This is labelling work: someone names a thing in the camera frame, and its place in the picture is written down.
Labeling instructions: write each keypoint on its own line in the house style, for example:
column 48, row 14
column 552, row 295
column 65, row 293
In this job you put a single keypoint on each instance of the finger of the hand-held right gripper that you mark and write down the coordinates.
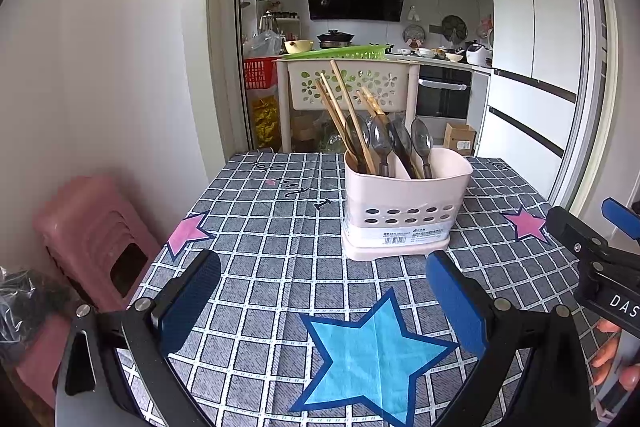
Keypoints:
column 575, row 234
column 622, row 217

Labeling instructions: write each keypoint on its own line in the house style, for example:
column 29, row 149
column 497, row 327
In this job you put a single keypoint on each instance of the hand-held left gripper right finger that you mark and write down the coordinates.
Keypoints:
column 457, row 302

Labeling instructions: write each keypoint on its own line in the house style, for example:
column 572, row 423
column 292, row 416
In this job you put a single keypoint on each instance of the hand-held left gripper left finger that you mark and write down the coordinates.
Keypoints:
column 192, row 302

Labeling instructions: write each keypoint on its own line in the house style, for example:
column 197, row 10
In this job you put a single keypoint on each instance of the beige plastic utensil holder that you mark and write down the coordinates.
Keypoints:
column 400, row 202

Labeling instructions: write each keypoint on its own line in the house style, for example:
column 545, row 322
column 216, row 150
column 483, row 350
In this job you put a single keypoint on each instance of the metal spoon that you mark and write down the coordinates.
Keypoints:
column 357, row 134

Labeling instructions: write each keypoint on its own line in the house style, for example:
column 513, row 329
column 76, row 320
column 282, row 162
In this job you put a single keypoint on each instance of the person's right hand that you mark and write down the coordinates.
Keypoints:
column 627, row 377

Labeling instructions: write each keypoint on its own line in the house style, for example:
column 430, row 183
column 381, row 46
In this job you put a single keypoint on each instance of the grey checked star tablecloth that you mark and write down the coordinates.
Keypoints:
column 260, row 227

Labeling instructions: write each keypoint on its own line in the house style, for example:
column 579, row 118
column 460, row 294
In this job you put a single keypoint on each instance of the stacked pink plastic stools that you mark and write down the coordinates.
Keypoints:
column 85, row 227

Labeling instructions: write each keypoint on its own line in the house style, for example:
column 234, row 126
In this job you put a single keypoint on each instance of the cardboard box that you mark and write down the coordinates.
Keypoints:
column 460, row 138

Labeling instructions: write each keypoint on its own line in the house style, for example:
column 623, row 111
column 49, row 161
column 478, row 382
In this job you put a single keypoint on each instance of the pink plastic stool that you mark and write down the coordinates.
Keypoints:
column 42, row 362

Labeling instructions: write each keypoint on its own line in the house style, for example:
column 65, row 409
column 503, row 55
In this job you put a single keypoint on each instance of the black plastic bag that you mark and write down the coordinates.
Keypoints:
column 30, row 307

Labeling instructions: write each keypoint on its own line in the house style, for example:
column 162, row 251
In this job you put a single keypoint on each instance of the black built-in oven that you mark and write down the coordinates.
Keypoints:
column 442, row 97

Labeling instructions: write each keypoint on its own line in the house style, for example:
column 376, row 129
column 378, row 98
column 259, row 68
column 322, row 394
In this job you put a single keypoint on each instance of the yellow bag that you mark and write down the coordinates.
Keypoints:
column 264, row 122

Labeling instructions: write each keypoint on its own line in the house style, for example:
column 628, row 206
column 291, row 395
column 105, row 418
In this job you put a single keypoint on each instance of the clear plastic bags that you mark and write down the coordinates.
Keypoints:
column 332, row 142

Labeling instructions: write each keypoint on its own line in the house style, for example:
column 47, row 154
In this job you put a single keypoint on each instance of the white rice cooker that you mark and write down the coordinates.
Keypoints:
column 479, row 54

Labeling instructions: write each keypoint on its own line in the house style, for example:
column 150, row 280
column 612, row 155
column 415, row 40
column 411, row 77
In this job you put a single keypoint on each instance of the white refrigerator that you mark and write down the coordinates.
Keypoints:
column 530, row 32

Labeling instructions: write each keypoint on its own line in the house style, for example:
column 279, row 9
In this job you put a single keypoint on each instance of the cream flower-cutout storage rack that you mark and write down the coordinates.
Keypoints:
column 282, row 107

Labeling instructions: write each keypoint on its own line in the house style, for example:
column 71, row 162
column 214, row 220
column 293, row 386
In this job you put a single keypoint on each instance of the red plastic basket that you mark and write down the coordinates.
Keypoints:
column 257, row 72

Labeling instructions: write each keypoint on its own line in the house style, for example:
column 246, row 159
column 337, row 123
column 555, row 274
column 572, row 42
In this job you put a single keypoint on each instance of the dark round strainer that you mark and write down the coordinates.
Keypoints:
column 454, row 28

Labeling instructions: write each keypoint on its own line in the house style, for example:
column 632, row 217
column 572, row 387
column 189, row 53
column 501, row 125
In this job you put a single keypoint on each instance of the yellow ceramic bowl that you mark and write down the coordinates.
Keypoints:
column 297, row 46

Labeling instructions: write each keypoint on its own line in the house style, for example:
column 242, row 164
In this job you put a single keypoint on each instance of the black cooking pot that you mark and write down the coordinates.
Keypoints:
column 336, row 39

